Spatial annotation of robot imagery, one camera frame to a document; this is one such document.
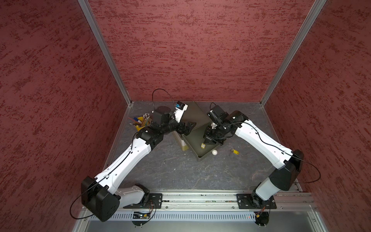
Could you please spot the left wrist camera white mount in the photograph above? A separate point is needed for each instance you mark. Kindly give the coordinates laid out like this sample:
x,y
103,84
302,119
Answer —
x,y
180,108

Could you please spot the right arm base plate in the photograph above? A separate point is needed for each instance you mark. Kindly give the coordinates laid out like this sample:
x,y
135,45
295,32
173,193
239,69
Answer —
x,y
249,201

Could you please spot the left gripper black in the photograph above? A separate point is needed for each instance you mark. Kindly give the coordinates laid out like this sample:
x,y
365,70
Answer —
x,y
187,129

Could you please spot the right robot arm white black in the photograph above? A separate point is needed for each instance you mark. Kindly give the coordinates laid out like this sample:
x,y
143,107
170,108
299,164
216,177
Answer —
x,y
287,163

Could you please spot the yellow pencil cup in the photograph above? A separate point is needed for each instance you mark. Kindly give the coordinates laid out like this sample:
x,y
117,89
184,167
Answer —
x,y
142,122

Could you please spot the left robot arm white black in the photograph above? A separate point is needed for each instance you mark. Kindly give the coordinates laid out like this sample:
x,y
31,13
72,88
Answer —
x,y
100,195

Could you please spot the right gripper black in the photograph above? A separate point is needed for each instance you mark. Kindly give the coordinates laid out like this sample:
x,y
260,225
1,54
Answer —
x,y
207,135

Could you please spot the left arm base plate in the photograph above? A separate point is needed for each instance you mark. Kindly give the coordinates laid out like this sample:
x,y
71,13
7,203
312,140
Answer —
x,y
149,201

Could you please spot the pencils in cup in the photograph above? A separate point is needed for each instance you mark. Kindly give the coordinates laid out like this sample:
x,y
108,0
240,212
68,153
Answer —
x,y
133,121

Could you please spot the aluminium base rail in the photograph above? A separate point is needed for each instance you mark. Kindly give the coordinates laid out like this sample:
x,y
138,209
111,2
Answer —
x,y
213,211

